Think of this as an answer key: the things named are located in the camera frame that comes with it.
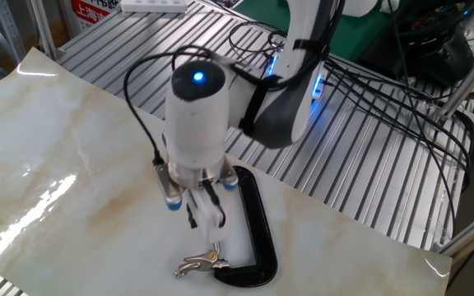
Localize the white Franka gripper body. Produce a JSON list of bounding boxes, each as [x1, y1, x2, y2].
[[185, 184, 230, 246]]

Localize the black C-clamp with steel screw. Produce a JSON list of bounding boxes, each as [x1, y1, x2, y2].
[[213, 165, 279, 289]]

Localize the marble pattern sheet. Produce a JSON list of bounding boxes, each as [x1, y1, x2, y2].
[[0, 47, 454, 296]]

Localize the white power strip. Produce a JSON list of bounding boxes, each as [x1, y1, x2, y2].
[[120, 0, 188, 14]]

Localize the green mat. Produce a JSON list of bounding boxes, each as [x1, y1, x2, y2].
[[232, 0, 388, 62]]

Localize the red and white sign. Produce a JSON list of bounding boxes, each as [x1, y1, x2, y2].
[[70, 0, 123, 30]]

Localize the white plastic container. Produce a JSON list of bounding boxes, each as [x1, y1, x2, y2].
[[343, 0, 380, 18]]

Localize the grey slotted steel upright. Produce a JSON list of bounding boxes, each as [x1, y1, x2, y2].
[[0, 0, 28, 62]]

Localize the black equipment bag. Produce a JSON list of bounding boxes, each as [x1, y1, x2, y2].
[[358, 18, 474, 87]]

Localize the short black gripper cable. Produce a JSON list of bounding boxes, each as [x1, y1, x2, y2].
[[201, 178, 226, 228]]

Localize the silver wrist mount blue caps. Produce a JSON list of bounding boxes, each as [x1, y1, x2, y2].
[[153, 158, 240, 212]]

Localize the black camera cable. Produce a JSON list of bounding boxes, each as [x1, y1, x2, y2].
[[122, 44, 221, 168]]

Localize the black cable bundle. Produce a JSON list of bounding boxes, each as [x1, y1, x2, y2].
[[227, 0, 474, 247]]

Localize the aluminium frame leg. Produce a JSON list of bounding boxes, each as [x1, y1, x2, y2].
[[26, 0, 67, 61]]

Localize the aluminium frame pole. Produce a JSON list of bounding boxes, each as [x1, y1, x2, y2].
[[437, 36, 474, 121]]

